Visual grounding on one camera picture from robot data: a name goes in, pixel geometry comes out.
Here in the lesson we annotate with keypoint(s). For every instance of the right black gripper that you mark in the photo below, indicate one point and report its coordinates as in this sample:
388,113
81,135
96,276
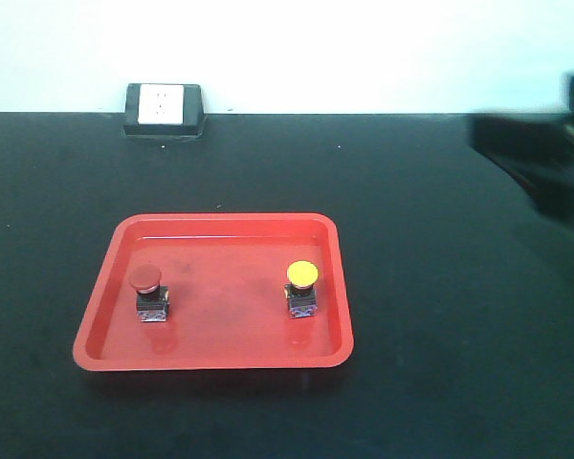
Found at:
537,152

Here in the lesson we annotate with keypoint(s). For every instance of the black desktop power socket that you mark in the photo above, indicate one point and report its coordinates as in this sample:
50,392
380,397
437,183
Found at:
160,110

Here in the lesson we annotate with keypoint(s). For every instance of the red plastic tray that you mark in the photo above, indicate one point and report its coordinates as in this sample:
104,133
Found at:
226,274

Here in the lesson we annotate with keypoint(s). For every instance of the yellow mushroom push button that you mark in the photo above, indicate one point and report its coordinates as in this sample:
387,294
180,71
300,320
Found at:
300,292

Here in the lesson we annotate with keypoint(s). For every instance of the red mushroom push button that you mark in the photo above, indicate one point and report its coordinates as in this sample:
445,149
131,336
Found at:
152,297

